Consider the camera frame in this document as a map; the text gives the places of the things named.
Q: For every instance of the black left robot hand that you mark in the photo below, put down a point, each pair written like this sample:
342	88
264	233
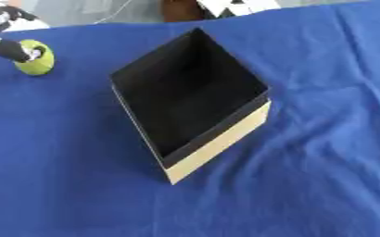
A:
8	49

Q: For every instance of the white and black object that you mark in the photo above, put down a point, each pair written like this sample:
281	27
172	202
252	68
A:
236	6

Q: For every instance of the green toy fruit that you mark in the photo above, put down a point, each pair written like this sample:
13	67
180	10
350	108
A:
38	64

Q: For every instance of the tan cardboard box black inside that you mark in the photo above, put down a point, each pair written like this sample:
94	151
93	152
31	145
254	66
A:
188	92

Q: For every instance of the brown object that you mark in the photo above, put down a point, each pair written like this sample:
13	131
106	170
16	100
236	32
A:
181	9

